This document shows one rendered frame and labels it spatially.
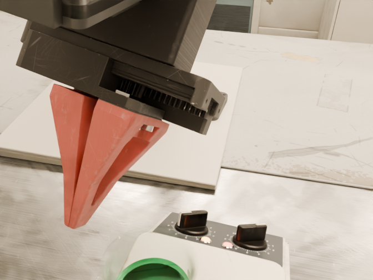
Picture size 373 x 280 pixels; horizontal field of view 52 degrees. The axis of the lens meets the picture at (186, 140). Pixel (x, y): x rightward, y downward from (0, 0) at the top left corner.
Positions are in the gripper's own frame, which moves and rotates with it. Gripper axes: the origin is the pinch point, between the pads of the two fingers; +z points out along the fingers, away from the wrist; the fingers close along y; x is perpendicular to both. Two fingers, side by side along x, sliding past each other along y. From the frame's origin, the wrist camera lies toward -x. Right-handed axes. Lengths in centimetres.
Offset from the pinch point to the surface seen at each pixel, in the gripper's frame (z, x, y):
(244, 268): 1.8, 9.2, 10.0
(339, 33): -94, 240, 22
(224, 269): 2.4, 8.7, 8.7
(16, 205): 9.6, 20.3, -16.6
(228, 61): -21, 56, -5
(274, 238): 0.8, 18.7, 12.1
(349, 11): -106, 231, 22
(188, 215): 1.1, 14.9, 3.9
